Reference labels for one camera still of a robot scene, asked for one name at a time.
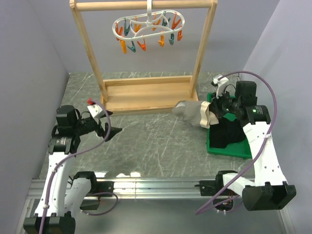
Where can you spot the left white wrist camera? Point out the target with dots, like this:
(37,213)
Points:
(95,110)

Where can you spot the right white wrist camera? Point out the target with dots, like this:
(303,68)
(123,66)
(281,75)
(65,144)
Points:
(220,84)

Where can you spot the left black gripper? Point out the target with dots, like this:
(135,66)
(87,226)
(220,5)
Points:
(99,129)

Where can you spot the aluminium mounting rail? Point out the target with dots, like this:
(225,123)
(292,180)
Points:
(142,188)

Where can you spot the black garment in bin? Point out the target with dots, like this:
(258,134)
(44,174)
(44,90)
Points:
(226,132)

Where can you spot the orange clip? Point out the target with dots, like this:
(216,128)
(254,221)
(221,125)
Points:
(119,31)
(142,45)
(176,21)
(179,35)

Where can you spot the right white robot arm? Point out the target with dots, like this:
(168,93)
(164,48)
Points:
(260,156)

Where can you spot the yellow clip inner left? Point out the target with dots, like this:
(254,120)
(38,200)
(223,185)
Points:
(137,25)

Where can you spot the yellow clip front left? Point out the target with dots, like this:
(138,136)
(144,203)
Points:
(123,46)

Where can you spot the wooden hanging rack frame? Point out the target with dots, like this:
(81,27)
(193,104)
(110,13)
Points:
(152,94)

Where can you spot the yellow clip front right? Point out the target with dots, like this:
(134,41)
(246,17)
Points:
(161,41)

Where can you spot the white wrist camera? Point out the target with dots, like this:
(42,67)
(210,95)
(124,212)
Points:
(95,110)
(220,84)

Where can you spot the teal clip back left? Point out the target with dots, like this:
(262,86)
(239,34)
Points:
(127,27)

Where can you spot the white plastic clip hanger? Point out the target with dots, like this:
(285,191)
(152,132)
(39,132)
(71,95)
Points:
(148,30)

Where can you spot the yellow clip back centre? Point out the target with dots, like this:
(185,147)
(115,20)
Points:
(157,19)

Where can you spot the taupe underwear beige waistband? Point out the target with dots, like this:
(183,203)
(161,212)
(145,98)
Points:
(196,113)

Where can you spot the teal clip front left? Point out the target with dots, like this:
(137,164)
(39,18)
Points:
(132,47)

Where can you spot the teal clip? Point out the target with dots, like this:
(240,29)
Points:
(127,27)
(165,20)
(171,39)
(132,47)

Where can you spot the yellow clip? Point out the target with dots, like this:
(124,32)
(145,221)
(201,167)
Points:
(123,46)
(137,25)
(157,19)
(161,41)

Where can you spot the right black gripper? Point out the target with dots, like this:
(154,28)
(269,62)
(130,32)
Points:
(215,105)

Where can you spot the teal clip back centre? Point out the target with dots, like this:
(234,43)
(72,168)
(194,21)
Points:
(165,20)

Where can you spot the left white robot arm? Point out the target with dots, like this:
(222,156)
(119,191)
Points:
(61,175)

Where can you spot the teal clip front right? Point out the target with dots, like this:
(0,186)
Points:
(171,39)

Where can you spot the green plastic bin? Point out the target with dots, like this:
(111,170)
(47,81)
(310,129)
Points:
(238,149)

